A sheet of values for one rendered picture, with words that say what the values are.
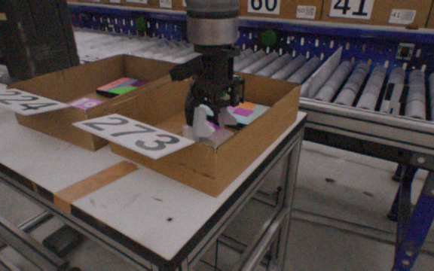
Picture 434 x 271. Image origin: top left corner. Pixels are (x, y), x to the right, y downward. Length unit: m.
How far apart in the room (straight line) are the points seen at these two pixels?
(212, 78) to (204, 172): 0.17
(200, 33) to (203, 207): 0.29
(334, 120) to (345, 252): 0.75
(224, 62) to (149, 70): 0.53
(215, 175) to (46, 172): 0.34
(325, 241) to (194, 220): 1.12
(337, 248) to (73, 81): 1.26
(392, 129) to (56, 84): 0.93
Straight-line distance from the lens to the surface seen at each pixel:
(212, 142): 0.62
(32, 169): 0.72
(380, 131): 0.97
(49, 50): 1.20
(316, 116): 0.98
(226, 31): 0.54
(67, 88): 1.00
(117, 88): 0.99
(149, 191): 0.58
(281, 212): 1.00
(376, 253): 1.62
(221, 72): 0.56
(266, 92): 0.85
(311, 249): 1.53
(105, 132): 0.54
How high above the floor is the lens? 1.11
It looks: 29 degrees down
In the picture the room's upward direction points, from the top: straight up
